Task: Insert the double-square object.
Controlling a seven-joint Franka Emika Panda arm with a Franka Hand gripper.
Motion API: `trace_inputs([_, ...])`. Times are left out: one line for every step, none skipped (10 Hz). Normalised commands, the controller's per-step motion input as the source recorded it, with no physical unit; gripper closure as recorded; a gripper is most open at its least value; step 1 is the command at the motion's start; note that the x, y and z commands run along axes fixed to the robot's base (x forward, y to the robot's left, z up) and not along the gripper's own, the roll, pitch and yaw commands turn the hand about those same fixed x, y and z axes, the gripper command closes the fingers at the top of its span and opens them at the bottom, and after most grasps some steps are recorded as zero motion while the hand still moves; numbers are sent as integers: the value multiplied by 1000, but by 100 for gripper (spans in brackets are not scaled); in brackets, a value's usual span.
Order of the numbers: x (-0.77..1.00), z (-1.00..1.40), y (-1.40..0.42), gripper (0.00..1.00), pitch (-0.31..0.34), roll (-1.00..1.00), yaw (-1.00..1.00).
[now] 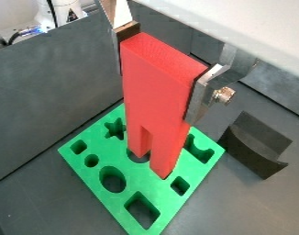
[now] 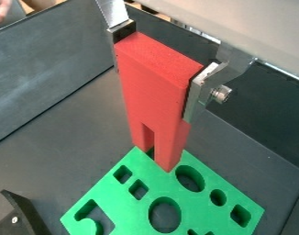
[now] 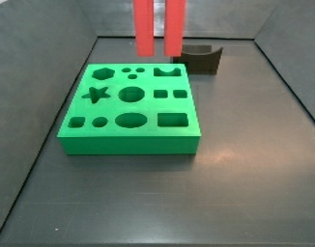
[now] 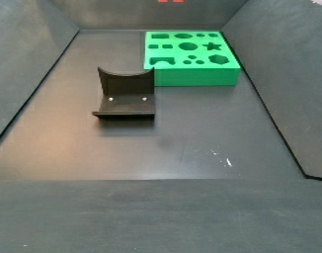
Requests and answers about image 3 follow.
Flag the dark curved-top block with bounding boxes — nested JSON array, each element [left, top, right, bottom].
[[171, 44, 223, 75]]

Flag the green shape-sorter block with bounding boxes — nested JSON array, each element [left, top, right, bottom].
[[56, 64, 201, 154]]

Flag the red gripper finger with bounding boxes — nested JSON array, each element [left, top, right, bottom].
[[163, 0, 186, 57], [132, 0, 154, 56]]

